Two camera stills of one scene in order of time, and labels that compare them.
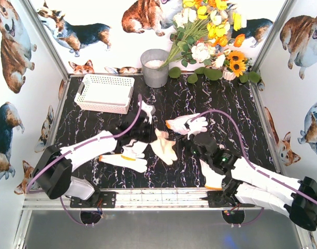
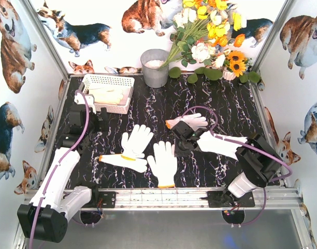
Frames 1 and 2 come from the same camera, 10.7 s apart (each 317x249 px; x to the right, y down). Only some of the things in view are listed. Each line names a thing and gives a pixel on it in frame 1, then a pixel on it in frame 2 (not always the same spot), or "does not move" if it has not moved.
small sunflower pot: (236, 66) does not move
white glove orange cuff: (135, 162) does not move
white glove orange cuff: (213, 180) → (165, 164)
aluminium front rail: (144, 199) does not move
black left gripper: (150, 133) → (97, 120)
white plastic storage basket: (105, 93) does not move
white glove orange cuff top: (183, 124) does not move
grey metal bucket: (151, 59) does not move
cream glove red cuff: (163, 146) → (111, 95)
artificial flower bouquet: (202, 31) does not move
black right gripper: (181, 141) → (179, 129)
